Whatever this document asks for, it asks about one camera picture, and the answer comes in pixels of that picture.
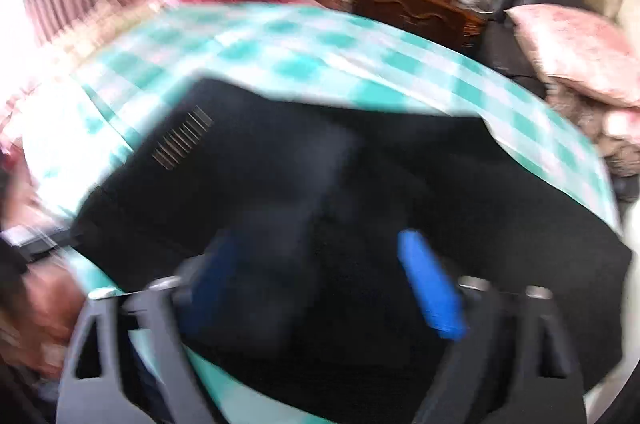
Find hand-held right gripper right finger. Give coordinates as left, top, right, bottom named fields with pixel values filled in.
left=397, top=229, right=588, bottom=424

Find black pants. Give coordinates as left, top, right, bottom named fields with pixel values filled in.
left=75, top=76, right=633, bottom=424

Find pink floral pillow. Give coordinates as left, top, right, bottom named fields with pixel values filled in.
left=505, top=4, right=640, bottom=107
left=602, top=108, right=640, bottom=145

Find teal white checkered tablecloth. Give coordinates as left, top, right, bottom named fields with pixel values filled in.
left=20, top=1, right=618, bottom=424

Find carved wooden nightstand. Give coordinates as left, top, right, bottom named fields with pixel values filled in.
left=325, top=0, right=488, bottom=54

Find beige plaid blanket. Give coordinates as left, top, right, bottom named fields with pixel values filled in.
left=545, top=81, right=640, bottom=179

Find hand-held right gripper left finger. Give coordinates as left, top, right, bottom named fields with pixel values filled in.
left=57, top=236, right=241, bottom=424

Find black leather sofa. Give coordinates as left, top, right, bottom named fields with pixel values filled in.
left=472, top=0, right=640, bottom=205

